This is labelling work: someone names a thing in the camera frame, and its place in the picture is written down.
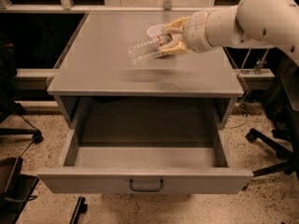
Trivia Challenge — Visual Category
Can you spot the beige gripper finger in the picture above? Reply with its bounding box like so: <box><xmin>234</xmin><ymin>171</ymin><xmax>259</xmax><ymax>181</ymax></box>
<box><xmin>161</xmin><ymin>17</ymin><xmax>190</xmax><ymax>35</ymax></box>
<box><xmin>159</xmin><ymin>39</ymin><xmax>190</xmax><ymax>55</ymax></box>

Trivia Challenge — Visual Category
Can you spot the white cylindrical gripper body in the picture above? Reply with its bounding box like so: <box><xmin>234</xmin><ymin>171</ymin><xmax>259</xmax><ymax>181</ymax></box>
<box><xmin>182</xmin><ymin>10</ymin><xmax>213</xmax><ymax>53</ymax></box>

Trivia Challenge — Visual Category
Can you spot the clear plastic water bottle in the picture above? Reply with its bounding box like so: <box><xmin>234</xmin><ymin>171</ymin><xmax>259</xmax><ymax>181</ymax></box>
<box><xmin>127</xmin><ymin>34</ymin><xmax>173</xmax><ymax>64</ymax></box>

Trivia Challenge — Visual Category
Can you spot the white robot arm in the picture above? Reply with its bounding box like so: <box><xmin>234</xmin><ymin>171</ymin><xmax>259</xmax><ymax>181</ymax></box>
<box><xmin>160</xmin><ymin>0</ymin><xmax>299</xmax><ymax>63</ymax></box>

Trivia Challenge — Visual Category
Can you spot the grey cabinet with counter top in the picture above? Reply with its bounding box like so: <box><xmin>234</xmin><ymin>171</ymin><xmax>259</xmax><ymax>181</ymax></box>
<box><xmin>48</xmin><ymin>11</ymin><xmax>243</xmax><ymax>129</ymax></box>

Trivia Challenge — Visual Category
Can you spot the open grey top drawer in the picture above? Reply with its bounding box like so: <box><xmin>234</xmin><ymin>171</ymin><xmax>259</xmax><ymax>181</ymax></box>
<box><xmin>36</xmin><ymin>96</ymin><xmax>254</xmax><ymax>195</ymax></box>

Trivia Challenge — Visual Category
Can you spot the white ceramic bowl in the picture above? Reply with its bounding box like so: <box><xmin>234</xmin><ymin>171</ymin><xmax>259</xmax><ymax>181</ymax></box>
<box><xmin>147</xmin><ymin>24</ymin><xmax>164</xmax><ymax>37</ymax></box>

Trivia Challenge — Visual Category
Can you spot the metal diagonal rod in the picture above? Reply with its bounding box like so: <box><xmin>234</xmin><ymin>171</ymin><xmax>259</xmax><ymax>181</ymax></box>
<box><xmin>252</xmin><ymin>49</ymin><xmax>270</xmax><ymax>75</ymax></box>

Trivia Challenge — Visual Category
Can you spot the black office chair left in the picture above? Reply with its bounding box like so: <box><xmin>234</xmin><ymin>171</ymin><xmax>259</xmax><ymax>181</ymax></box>
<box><xmin>0</xmin><ymin>32</ymin><xmax>43</xmax><ymax>144</ymax></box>

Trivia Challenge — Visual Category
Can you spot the black bin lower left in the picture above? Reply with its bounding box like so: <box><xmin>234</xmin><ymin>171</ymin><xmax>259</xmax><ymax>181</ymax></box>
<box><xmin>0</xmin><ymin>157</ymin><xmax>39</xmax><ymax>224</ymax></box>

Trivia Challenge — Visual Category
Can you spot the black drawer handle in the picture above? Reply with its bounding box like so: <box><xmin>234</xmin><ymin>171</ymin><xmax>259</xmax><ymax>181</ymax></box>
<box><xmin>129</xmin><ymin>179</ymin><xmax>164</xmax><ymax>192</ymax></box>

